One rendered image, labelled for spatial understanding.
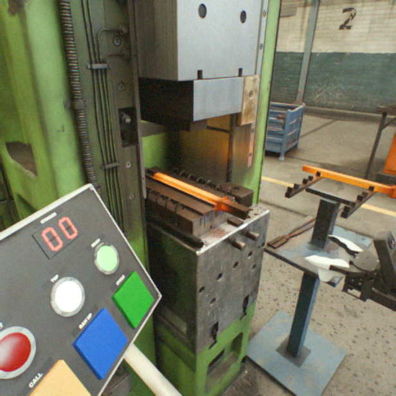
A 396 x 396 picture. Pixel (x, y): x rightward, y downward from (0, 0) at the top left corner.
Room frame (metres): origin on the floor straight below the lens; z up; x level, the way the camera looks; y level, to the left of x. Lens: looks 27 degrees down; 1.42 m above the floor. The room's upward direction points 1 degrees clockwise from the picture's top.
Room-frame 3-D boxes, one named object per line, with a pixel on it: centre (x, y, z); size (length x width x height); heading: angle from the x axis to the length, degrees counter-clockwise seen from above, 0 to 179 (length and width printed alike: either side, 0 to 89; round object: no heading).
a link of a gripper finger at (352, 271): (0.53, -0.35, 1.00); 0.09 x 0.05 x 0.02; 78
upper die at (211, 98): (0.97, 0.09, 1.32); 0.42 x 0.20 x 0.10; 46
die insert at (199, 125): (1.02, 0.10, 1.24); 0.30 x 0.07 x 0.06; 46
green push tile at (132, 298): (0.42, 0.12, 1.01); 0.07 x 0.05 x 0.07; 161
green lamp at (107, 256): (0.43, 0.16, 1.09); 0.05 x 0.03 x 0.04; 136
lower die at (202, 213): (0.97, 0.09, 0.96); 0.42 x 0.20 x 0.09; 46
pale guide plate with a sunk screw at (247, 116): (1.14, -0.19, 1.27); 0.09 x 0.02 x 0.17; 136
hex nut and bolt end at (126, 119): (0.79, 0.18, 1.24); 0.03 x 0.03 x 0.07; 46
